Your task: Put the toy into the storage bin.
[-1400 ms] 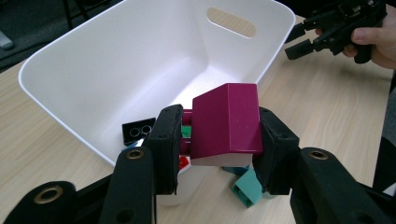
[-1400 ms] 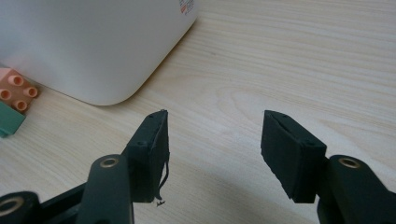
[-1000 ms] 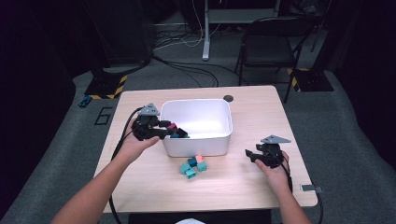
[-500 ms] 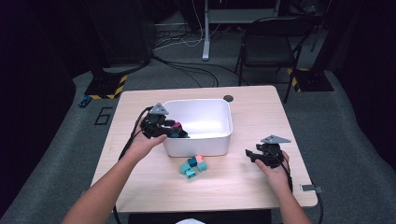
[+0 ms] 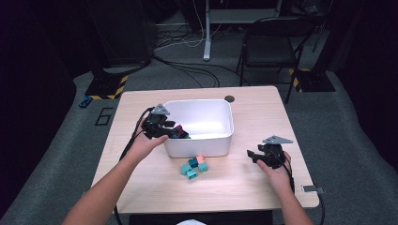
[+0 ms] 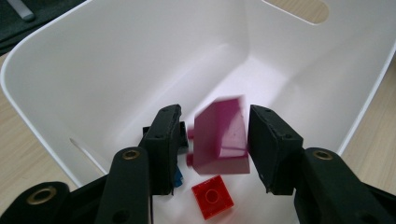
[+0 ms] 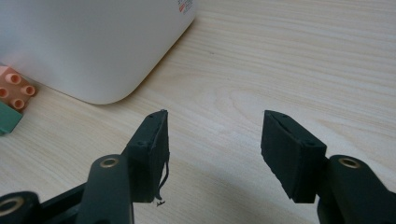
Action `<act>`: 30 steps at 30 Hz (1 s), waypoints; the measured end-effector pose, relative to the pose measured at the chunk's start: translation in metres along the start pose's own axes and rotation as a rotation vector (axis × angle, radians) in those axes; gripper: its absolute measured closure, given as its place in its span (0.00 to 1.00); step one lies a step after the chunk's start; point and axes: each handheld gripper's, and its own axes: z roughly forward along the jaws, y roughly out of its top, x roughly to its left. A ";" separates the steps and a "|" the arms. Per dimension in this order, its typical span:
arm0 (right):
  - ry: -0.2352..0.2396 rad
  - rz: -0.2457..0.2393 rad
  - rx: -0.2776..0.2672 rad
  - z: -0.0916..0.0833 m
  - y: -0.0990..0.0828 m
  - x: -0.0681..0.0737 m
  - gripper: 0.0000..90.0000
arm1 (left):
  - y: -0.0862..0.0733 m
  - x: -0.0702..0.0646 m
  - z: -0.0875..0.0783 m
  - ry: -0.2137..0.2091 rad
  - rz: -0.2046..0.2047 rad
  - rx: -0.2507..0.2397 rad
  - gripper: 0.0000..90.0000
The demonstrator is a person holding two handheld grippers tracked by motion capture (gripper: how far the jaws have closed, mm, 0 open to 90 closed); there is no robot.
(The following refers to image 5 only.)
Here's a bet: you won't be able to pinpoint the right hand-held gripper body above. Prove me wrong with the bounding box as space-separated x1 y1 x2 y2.
256 134 294 170

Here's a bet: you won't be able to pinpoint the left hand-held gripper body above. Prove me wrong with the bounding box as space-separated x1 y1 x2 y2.
142 103 172 141

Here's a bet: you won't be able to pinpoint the white plastic bin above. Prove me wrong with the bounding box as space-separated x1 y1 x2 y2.
158 98 235 158

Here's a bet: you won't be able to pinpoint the person's right hand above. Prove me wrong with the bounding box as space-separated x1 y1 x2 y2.
255 151 295 193

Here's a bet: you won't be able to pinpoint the person's left hand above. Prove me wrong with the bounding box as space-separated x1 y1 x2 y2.
126 130 170 162

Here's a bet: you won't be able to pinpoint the black yellow striped stand base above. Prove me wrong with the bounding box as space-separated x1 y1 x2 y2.
288 67 336 94
84 68 130 101

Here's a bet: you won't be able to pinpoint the small blue object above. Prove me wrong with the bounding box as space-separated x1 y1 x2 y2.
78 95 94 109

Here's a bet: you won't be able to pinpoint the person's white clothing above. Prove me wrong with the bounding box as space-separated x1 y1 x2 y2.
176 218 208 225

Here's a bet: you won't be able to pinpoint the dark cabinet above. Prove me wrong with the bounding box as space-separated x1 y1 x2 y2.
90 0 155 68

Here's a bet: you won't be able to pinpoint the black folding chair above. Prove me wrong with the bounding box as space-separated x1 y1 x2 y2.
236 16 316 105

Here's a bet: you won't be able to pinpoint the dark curtain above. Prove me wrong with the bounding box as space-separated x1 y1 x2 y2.
328 0 398 172
0 0 78 217

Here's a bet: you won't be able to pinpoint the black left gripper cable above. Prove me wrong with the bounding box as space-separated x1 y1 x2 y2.
113 106 156 225

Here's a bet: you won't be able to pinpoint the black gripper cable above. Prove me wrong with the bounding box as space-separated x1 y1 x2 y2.
273 151 327 225
113 106 156 225

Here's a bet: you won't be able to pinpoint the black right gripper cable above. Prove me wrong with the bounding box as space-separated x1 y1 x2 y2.
273 151 327 225

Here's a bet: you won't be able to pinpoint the black floor cables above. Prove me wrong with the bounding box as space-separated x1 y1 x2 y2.
152 54 252 89

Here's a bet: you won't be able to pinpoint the white floor cables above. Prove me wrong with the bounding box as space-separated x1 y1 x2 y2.
154 0 222 50

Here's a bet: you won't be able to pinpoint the grey metal desk frame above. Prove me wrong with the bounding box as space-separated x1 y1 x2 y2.
203 0 284 62

